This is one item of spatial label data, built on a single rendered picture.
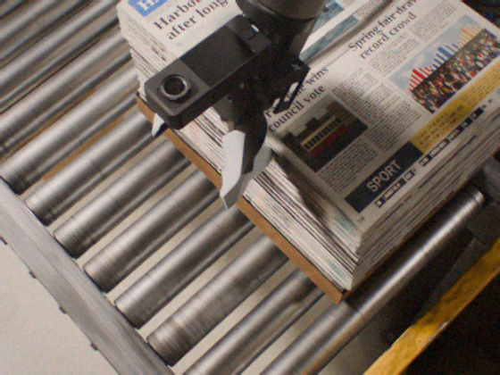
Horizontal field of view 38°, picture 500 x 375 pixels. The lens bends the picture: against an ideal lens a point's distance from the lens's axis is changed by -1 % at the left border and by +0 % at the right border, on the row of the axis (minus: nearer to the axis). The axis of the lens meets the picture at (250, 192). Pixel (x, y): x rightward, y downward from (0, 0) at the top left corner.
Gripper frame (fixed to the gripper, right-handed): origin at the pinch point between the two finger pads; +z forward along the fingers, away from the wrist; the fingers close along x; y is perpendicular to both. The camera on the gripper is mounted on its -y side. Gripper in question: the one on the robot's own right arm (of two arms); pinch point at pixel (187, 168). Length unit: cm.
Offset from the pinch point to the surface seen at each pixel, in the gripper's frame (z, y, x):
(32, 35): 18, 15, 44
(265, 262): 17.0, 15.5, -6.8
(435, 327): 10.6, 21.7, -27.2
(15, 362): 106, 23, 35
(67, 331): 99, 34, 33
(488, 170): 0.5, 41.0, -18.0
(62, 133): 20.9, 8.6, 26.2
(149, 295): 24.3, 3.9, -0.1
